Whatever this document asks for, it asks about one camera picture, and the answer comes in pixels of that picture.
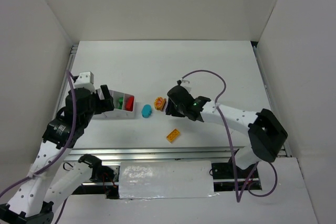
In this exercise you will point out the silver foil tape panel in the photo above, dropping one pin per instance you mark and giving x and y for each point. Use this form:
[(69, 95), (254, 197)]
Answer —
[(157, 180)]

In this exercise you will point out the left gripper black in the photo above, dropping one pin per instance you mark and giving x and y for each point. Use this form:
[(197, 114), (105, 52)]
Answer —
[(99, 102)]

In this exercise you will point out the red lego brick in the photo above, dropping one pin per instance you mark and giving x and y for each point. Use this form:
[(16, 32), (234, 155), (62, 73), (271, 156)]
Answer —
[(129, 103)]

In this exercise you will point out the yellow lego brick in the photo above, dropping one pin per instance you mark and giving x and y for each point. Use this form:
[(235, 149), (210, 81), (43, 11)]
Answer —
[(171, 137)]

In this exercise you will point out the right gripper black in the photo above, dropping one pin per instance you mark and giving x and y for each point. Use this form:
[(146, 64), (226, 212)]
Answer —
[(172, 106)]

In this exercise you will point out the teal rounded lego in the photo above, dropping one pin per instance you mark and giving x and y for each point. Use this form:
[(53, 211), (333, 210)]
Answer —
[(146, 111)]

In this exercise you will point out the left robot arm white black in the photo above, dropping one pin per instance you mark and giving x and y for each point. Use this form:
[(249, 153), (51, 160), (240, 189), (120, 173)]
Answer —
[(38, 198)]

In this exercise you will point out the brown long lego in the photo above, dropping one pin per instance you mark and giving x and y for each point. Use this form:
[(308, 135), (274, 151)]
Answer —
[(163, 104)]

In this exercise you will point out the green square lego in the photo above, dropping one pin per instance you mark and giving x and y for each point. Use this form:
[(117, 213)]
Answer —
[(120, 103)]

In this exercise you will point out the aluminium front rail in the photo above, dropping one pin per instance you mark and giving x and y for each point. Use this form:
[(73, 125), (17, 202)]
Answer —
[(148, 154)]

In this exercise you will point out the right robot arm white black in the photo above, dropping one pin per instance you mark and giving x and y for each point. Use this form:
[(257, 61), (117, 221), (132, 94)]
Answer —
[(266, 134)]

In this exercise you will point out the white divided container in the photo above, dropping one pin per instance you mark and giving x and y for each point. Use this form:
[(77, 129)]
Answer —
[(124, 107)]

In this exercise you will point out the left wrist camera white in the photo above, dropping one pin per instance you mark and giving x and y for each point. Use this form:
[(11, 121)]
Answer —
[(85, 80)]

